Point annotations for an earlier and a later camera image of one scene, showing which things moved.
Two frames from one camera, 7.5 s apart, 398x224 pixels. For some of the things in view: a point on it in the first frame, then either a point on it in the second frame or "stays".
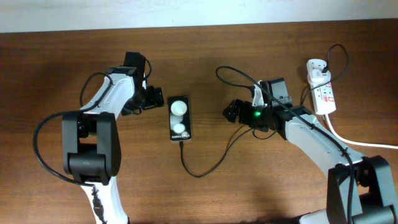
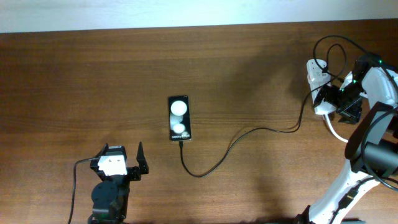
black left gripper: [154, 99] → [135, 172]
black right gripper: [244, 118] → [351, 113]
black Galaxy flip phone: [180, 120] stays
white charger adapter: [316, 76] stays
